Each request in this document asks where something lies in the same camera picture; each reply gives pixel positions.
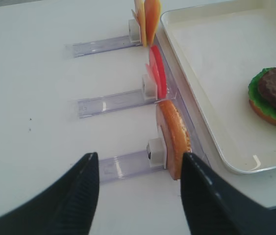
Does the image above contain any green lettuce on burger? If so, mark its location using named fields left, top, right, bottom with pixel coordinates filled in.
left=248, top=68, right=276, bottom=119

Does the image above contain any orange cheese slice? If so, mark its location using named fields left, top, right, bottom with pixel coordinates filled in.
left=134, top=0, right=147, bottom=47
left=144, top=0, right=161, bottom=46

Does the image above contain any white pusher block bread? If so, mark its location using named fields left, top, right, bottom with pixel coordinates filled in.
left=147, top=138, right=167, bottom=169

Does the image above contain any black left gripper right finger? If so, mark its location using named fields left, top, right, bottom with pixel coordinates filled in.
left=180, top=153, right=276, bottom=235

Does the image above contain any orange cheese slice back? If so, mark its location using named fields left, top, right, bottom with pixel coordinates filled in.
left=134, top=0, right=147, bottom=47

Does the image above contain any white pusher block cheese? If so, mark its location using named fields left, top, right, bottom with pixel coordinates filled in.
left=128, top=19, right=142, bottom=43

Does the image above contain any orange cheese slice front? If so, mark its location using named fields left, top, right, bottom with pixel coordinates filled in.
left=144, top=0, right=161, bottom=46

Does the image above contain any bread slice left rack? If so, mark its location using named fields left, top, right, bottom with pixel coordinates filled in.
left=156, top=100, right=191, bottom=180

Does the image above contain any white pusher block tomato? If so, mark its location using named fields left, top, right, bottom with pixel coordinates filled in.
left=142, top=74, right=157, bottom=100

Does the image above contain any bottom bun on tray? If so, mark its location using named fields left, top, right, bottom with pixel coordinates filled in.
left=249, top=99, right=276, bottom=126

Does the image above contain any red tomato slice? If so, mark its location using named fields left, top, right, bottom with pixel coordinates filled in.
left=149, top=45, right=167, bottom=99

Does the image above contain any left clear acrylic rack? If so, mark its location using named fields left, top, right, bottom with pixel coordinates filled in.
left=66, top=36, right=210, bottom=183

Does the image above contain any cream rectangular tray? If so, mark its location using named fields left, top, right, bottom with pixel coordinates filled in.
left=161, top=0, right=276, bottom=174

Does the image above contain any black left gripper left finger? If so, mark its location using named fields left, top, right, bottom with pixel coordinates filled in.
left=0, top=152, right=99, bottom=235

